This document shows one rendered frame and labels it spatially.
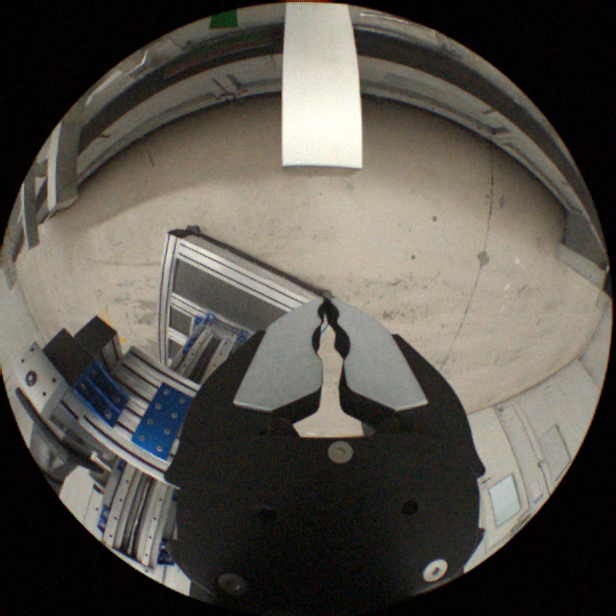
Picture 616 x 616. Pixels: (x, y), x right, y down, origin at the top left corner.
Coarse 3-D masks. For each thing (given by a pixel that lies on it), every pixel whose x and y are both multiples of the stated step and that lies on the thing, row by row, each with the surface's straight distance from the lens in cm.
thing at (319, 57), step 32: (288, 32) 12; (320, 32) 12; (352, 32) 12; (288, 64) 10; (320, 64) 10; (352, 64) 10; (288, 96) 9; (320, 96) 9; (352, 96) 9; (288, 128) 8; (320, 128) 8; (352, 128) 8; (288, 160) 8; (320, 160) 8; (352, 160) 8
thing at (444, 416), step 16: (400, 336) 9; (416, 352) 9; (416, 368) 8; (432, 368) 8; (432, 384) 8; (448, 384) 8; (432, 400) 7; (448, 400) 8; (400, 416) 6; (416, 416) 7; (432, 416) 7; (448, 416) 7; (464, 416) 8; (432, 432) 7; (448, 432) 7; (464, 432) 7; (464, 448) 7; (480, 464) 7
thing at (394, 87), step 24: (144, 48) 74; (240, 72) 92; (264, 72) 93; (360, 72) 93; (384, 72) 92; (192, 96) 106; (216, 96) 102; (264, 96) 109; (384, 96) 103; (408, 96) 102; (432, 96) 105; (144, 120) 123; (168, 120) 120; (456, 120) 118; (480, 120) 121; (48, 144) 118; (120, 144) 139; (504, 144) 136; (96, 168) 180; (528, 168) 165; (552, 192) 211; (48, 216) 275
